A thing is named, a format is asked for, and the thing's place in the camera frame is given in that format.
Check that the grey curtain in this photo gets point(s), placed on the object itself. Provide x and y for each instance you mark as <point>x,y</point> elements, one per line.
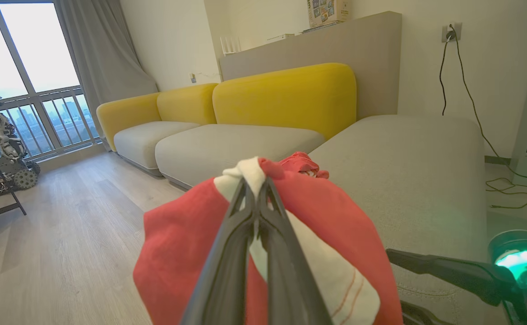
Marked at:
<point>105,58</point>

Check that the large yellow sofa back cushion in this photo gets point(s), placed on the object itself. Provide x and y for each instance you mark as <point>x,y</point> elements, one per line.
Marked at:
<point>286,97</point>

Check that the small yellow sofa back cushion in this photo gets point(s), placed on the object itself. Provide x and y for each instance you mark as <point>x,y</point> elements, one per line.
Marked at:
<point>187,104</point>

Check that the wide grey sofa seat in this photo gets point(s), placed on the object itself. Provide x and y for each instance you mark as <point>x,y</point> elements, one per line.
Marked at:
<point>227,149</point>

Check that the white wall socket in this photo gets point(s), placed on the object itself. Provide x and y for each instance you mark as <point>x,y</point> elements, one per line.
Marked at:
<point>456,28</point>

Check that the small grey sofa seat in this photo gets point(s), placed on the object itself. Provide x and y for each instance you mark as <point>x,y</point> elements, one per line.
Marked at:
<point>146,140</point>

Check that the white router with antennas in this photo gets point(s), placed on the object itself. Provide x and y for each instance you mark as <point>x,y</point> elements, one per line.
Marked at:
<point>227,53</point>

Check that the printed cardboard box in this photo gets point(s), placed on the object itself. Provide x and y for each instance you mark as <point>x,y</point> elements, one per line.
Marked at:
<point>329,11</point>

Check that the small wall outlet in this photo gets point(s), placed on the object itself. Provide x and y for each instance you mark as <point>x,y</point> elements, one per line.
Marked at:
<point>192,78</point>

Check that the flat white box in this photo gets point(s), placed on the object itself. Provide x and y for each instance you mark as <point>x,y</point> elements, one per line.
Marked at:
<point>281,37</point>

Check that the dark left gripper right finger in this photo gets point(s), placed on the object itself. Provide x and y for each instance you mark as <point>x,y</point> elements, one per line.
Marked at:
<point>286,275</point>

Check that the small wheeled white robot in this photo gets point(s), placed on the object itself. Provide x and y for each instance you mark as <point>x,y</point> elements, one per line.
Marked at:
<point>8,144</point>

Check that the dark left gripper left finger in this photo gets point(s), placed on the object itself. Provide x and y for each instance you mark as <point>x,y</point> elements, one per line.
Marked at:
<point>227,271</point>

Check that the red and white jersey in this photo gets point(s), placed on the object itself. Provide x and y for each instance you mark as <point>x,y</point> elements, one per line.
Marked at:
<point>177,253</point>

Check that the metal balcony railing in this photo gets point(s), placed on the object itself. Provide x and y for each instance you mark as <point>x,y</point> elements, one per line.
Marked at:
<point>51,93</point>

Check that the grey partition panel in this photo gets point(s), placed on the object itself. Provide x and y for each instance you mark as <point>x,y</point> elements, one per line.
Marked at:
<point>372,49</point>

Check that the grey sofa chaise seat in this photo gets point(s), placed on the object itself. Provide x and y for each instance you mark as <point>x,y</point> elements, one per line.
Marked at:
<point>417,180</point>

